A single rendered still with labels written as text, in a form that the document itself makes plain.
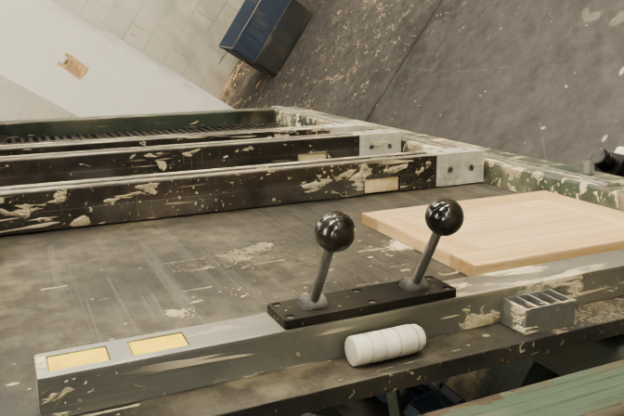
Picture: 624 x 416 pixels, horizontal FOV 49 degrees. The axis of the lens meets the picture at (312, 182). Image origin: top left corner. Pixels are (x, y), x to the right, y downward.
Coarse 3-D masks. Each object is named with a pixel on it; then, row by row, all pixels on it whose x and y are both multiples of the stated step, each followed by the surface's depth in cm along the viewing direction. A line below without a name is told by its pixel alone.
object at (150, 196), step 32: (320, 160) 138; (352, 160) 140; (384, 160) 139; (416, 160) 142; (448, 160) 145; (480, 160) 149; (0, 192) 110; (32, 192) 112; (64, 192) 114; (96, 192) 116; (128, 192) 118; (160, 192) 120; (192, 192) 123; (224, 192) 126; (256, 192) 128; (288, 192) 131; (320, 192) 134; (352, 192) 137; (0, 224) 110; (32, 224) 113; (64, 224) 115; (96, 224) 117
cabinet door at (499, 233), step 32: (544, 192) 132; (384, 224) 111; (416, 224) 110; (480, 224) 111; (512, 224) 111; (544, 224) 111; (576, 224) 110; (608, 224) 110; (448, 256) 95; (480, 256) 93; (512, 256) 93; (544, 256) 94; (576, 256) 97
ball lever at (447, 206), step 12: (432, 204) 66; (444, 204) 66; (456, 204) 66; (432, 216) 66; (444, 216) 65; (456, 216) 65; (432, 228) 66; (444, 228) 66; (456, 228) 66; (432, 240) 69; (432, 252) 69; (420, 264) 71; (420, 276) 72; (408, 288) 72; (420, 288) 73
